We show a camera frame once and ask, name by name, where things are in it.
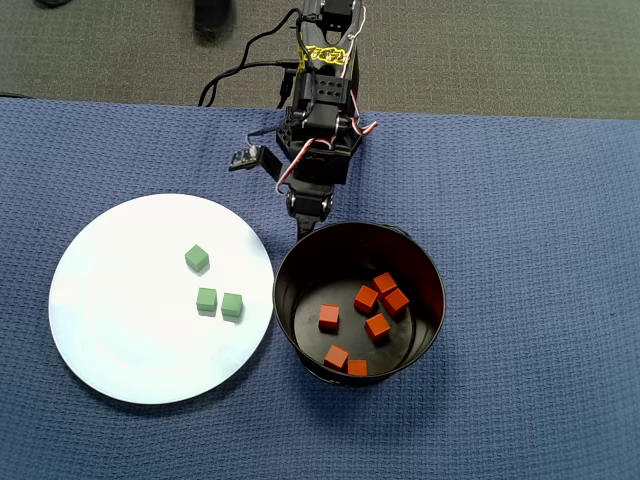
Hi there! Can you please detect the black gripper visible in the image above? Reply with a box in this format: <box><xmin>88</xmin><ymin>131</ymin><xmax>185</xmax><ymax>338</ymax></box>
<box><xmin>286</xmin><ymin>143</ymin><xmax>352</xmax><ymax>242</ymax></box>

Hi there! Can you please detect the white round plate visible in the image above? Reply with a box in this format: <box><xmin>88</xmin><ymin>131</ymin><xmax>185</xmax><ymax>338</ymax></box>
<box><xmin>47</xmin><ymin>193</ymin><xmax>276</xmax><ymax>406</ymax></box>

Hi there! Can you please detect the black metal bucket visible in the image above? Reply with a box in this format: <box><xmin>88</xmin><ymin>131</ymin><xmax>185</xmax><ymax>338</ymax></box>
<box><xmin>271</xmin><ymin>221</ymin><xmax>447</xmax><ymax>389</ymax></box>

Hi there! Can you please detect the green cube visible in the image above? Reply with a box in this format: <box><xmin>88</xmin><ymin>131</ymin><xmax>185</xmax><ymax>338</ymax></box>
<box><xmin>183</xmin><ymin>243</ymin><xmax>211</xmax><ymax>274</ymax></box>
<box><xmin>220</xmin><ymin>292</ymin><xmax>244</xmax><ymax>321</ymax></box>
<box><xmin>195</xmin><ymin>287</ymin><xmax>219</xmax><ymax>317</ymax></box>

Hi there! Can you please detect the blue woven tablecloth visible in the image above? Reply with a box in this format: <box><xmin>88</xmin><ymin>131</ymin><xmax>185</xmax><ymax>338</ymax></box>
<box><xmin>0</xmin><ymin>96</ymin><xmax>640</xmax><ymax>480</ymax></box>

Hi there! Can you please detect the red white servo wire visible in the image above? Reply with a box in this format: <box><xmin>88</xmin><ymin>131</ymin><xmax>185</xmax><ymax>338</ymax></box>
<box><xmin>275</xmin><ymin>137</ymin><xmax>334</xmax><ymax>196</ymax></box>

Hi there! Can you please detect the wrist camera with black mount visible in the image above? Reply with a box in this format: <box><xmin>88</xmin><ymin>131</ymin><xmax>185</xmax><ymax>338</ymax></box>
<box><xmin>228</xmin><ymin>145</ymin><xmax>287</xmax><ymax>185</ymax></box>

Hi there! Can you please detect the black base cable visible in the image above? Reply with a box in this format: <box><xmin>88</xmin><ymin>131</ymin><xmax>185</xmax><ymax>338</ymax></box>
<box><xmin>202</xmin><ymin>59</ymin><xmax>301</xmax><ymax>108</ymax></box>

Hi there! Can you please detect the black camera cable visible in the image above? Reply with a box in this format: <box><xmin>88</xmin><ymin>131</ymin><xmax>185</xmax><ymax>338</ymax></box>
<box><xmin>197</xmin><ymin>7</ymin><xmax>304</xmax><ymax>151</ymax></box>

